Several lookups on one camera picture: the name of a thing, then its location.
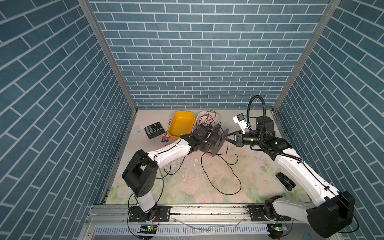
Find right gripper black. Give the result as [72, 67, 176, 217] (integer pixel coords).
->
[223, 129, 265, 147]

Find black cable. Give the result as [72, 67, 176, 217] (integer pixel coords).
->
[154, 122, 243, 196]

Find grey perforated cable spool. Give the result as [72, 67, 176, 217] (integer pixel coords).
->
[211, 129, 229, 157]

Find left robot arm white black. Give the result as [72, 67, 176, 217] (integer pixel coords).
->
[122, 124, 224, 215]

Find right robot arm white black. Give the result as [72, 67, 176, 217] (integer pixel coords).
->
[224, 114, 355, 238]

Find white plastic tub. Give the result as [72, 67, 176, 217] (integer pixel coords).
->
[193, 110, 220, 132]

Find yellow plastic tub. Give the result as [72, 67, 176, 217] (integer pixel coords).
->
[168, 111, 196, 141]

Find pencil box blue white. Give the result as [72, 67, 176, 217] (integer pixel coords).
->
[162, 119, 172, 143]

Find black calculator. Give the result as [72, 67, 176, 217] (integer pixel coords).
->
[145, 122, 165, 139]

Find black stapler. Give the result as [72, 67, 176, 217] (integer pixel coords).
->
[276, 172, 296, 192]

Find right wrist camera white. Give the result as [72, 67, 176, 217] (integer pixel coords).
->
[233, 114, 249, 134]

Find red cable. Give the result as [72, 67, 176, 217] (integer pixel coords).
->
[194, 110, 221, 133]

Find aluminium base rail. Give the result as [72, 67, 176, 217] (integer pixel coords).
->
[78, 203, 343, 240]

